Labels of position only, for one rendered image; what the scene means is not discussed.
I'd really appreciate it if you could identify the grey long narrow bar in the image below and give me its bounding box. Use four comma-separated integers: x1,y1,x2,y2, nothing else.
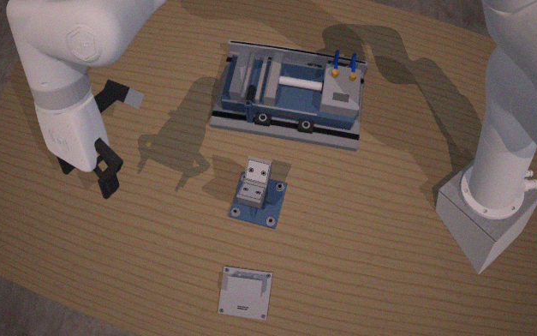
241,54,255,102

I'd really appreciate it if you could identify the grey flat bar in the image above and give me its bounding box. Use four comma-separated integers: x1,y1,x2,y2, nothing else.
255,56,268,104

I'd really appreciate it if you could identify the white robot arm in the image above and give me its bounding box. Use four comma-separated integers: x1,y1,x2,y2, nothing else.
6,0,537,219

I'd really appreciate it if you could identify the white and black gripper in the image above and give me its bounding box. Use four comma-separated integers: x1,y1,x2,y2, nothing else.
34,87,123,200

